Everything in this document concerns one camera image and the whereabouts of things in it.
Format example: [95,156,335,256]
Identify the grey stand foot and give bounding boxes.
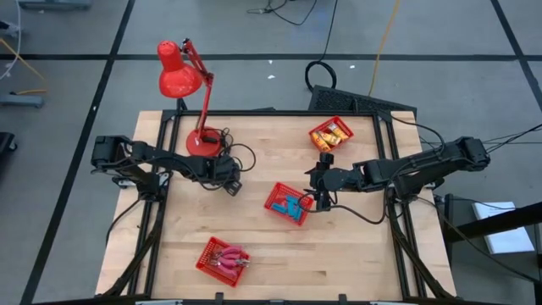
[0,93,45,109]
[16,0,92,12]

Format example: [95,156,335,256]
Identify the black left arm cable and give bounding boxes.
[219,142,257,175]

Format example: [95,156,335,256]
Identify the black object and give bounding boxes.
[0,131,18,164]

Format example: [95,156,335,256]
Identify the black lamp cable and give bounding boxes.
[202,126,236,156]

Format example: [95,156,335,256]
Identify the yellow floor cable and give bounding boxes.
[0,37,50,97]

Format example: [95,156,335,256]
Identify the white cable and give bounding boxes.
[0,0,22,81]

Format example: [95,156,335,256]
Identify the black perforated panel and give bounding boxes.
[307,84,418,118]

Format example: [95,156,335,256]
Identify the white paper stack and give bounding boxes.
[471,201,535,254]

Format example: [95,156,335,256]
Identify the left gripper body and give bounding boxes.
[205,152,243,197]

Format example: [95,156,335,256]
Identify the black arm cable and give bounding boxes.
[219,142,257,175]
[296,192,389,225]

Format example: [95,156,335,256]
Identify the red desk lamp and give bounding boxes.
[156,38,224,158]

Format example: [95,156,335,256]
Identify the plastic-wrapped yellow crayon box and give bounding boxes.
[328,123,351,141]

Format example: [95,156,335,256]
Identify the black coiled floor cable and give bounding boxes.
[304,0,340,92]

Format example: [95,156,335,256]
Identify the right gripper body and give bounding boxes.
[315,152,361,212]

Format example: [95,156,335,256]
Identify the red plastic basket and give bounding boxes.
[307,115,356,153]
[195,236,251,288]
[263,181,315,227]

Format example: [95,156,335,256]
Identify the black bar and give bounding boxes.
[444,202,542,242]

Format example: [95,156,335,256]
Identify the black aluminium table frame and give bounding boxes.
[101,108,456,305]

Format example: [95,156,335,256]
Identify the black floor cables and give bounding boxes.
[418,122,542,156]

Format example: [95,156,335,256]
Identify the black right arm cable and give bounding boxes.
[296,192,389,225]

